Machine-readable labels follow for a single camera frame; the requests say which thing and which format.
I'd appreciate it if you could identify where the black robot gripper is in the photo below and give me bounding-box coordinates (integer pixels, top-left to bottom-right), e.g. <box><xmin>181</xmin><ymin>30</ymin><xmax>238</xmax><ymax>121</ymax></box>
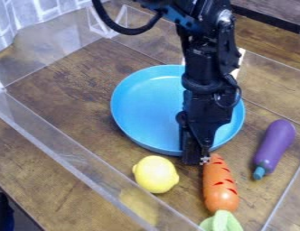
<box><xmin>177</xmin><ymin>78</ymin><xmax>242</xmax><ymax>165</ymax></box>

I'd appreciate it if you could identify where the yellow toy lemon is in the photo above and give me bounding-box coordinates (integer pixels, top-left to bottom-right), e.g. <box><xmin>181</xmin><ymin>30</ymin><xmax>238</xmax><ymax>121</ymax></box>
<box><xmin>131</xmin><ymin>155</ymin><xmax>180</xmax><ymax>194</ymax></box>

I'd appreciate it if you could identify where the orange toy carrot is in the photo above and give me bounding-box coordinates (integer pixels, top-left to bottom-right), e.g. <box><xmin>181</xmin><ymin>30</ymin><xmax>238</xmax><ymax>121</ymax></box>
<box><xmin>200</xmin><ymin>153</ymin><xmax>244</xmax><ymax>231</ymax></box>

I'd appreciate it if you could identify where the blue round plate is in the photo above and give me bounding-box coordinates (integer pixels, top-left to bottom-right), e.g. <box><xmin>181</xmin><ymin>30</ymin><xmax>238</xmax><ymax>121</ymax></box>
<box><xmin>109</xmin><ymin>64</ymin><xmax>246</xmax><ymax>157</ymax></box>

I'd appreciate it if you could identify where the purple toy eggplant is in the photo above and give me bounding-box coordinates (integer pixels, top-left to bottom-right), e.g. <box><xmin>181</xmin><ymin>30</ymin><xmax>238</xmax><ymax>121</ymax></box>
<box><xmin>253</xmin><ymin>119</ymin><xmax>296</xmax><ymax>180</ymax></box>

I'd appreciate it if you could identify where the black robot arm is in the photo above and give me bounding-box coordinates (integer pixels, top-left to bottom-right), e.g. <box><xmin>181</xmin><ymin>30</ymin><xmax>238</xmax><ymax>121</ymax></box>
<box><xmin>135</xmin><ymin>0</ymin><xmax>242</xmax><ymax>165</ymax></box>

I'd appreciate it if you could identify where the white patterned curtain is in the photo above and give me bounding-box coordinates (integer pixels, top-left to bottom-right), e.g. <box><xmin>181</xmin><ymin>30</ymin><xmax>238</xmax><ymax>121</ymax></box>
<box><xmin>0</xmin><ymin>0</ymin><xmax>93</xmax><ymax>51</ymax></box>

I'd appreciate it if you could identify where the clear acrylic enclosure wall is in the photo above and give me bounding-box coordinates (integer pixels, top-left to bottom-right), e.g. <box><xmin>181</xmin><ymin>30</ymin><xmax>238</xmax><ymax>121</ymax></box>
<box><xmin>0</xmin><ymin>11</ymin><xmax>300</xmax><ymax>231</ymax></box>

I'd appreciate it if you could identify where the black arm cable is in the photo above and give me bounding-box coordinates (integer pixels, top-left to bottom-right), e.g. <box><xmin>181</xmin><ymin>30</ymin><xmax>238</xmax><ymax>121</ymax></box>
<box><xmin>91</xmin><ymin>0</ymin><xmax>164</xmax><ymax>36</ymax></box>

